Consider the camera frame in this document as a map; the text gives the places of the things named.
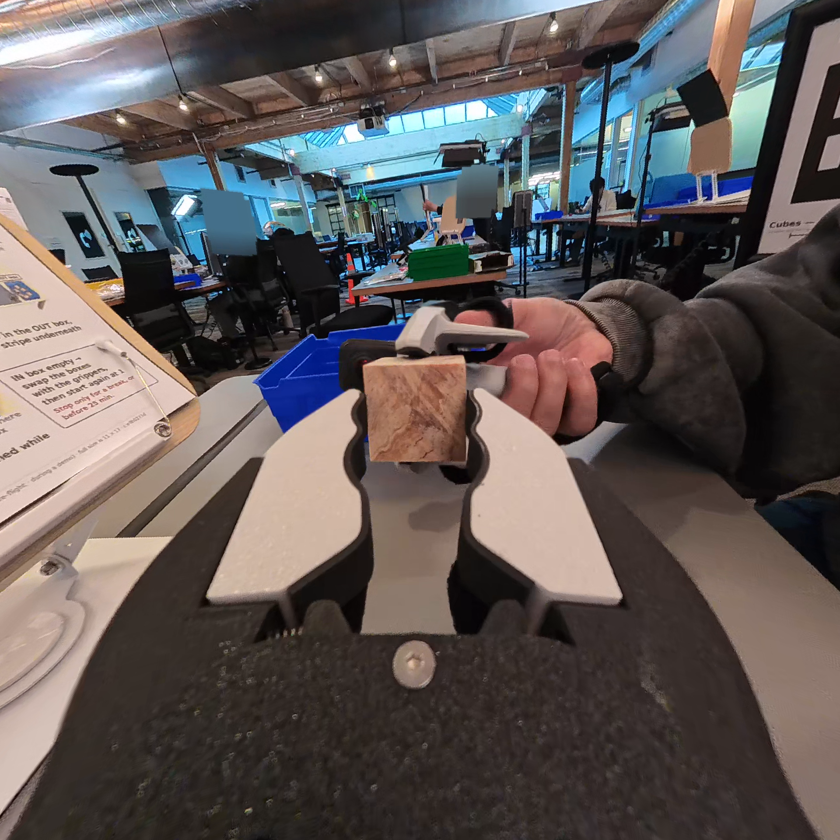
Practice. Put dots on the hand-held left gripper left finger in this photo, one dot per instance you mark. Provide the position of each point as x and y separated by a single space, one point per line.
295 505

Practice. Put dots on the person's right hand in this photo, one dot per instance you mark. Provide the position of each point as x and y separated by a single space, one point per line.
564 367

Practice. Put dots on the black framed marker sign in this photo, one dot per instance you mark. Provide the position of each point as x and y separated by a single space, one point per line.
781 164

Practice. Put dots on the printed instruction sheet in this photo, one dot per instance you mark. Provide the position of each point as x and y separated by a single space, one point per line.
59 367

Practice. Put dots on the ceiling projector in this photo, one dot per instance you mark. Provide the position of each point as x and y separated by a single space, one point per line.
373 121

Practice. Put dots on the black floor lamp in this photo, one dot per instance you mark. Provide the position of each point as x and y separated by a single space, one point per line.
610 52
73 169

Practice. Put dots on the black office chair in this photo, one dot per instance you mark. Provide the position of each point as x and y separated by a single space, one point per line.
308 282
151 295
246 289

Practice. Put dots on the wooden work table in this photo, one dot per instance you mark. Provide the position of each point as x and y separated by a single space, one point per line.
426 283

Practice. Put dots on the green plastic crate stack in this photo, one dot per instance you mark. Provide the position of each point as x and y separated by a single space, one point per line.
438 262

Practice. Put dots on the person's right forearm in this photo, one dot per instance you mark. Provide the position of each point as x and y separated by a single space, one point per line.
722 367

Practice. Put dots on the spiral silver duct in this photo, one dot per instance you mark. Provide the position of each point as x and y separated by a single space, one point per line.
131 26

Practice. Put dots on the wood and white document stand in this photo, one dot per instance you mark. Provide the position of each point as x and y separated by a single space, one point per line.
151 367

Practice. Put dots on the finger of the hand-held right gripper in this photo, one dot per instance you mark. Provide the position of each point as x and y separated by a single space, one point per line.
485 380
433 331

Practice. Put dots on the smooth dark duct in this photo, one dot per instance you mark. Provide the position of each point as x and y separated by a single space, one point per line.
262 72

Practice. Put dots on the blue plastic bin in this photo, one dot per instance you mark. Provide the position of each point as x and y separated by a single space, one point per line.
302 380

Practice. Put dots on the wooden cube with blue stripe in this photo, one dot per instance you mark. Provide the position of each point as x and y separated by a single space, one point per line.
417 410

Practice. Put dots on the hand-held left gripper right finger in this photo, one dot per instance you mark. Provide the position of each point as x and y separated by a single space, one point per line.
538 512

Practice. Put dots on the person's legs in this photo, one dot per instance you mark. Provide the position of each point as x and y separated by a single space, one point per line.
807 538

